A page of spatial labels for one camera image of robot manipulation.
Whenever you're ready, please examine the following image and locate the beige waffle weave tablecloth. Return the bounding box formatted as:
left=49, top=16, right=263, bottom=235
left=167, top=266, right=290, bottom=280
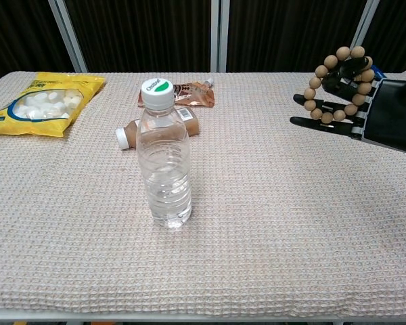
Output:
left=0, top=70, right=406, bottom=319

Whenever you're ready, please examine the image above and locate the black pleated curtain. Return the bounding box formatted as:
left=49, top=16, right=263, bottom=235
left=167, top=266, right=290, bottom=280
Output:
left=0, top=0, right=406, bottom=89

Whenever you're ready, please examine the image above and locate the brown spout drink pouch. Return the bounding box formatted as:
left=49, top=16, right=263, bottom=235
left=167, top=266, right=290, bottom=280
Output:
left=137, top=77, right=216, bottom=108

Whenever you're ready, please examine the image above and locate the clear plastic water bottle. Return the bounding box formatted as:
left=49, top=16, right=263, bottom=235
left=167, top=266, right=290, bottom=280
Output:
left=135, top=78, right=193, bottom=229

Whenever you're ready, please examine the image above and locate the grey slanted metal frame post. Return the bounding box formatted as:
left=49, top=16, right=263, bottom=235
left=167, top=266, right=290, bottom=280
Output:
left=348, top=0, right=381, bottom=60
left=47, top=0, right=89, bottom=74

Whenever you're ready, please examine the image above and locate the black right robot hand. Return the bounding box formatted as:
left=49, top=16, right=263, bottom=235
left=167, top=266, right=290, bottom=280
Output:
left=289, top=56, right=406, bottom=156

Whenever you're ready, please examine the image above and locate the yellow marshmallow bag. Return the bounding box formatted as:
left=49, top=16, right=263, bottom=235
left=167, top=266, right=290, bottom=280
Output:
left=0, top=71, right=106, bottom=138

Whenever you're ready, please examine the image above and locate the grey upright metal frame post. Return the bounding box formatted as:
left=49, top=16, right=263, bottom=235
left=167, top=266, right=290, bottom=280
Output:
left=210, top=0, right=231, bottom=73

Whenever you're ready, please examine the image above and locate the wooden bead bracelet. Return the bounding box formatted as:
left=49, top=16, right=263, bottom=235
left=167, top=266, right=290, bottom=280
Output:
left=303, top=45, right=376, bottom=123

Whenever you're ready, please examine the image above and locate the brown drink bottle white cap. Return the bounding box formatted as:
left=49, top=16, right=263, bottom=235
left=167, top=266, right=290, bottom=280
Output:
left=115, top=107, right=200, bottom=150

